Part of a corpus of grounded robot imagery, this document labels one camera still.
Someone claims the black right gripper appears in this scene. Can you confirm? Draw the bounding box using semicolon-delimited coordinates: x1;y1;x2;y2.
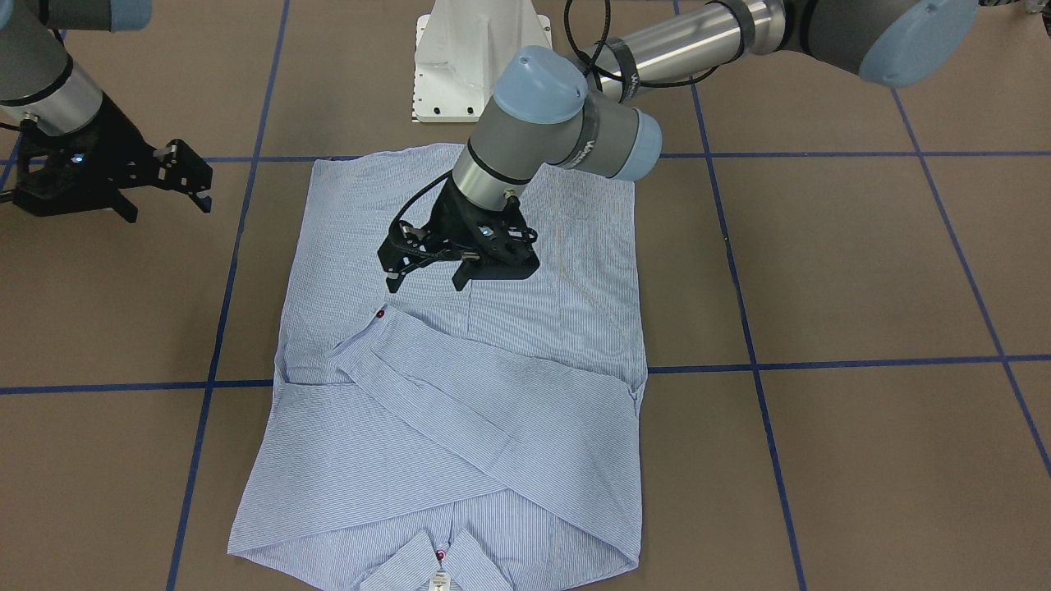
11;97;213;223

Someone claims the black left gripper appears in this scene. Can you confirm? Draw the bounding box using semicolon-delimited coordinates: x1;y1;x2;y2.
378;174;540;293

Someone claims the light blue striped shirt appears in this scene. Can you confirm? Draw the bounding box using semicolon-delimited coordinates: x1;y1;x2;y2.
227;144;647;590

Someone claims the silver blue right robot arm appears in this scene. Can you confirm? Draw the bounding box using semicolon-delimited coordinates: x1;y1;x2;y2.
1;1;213;223

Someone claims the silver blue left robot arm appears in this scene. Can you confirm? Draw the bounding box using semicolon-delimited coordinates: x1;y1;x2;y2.
378;1;980;293

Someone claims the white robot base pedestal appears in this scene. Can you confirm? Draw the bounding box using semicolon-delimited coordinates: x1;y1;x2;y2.
412;1;553;124

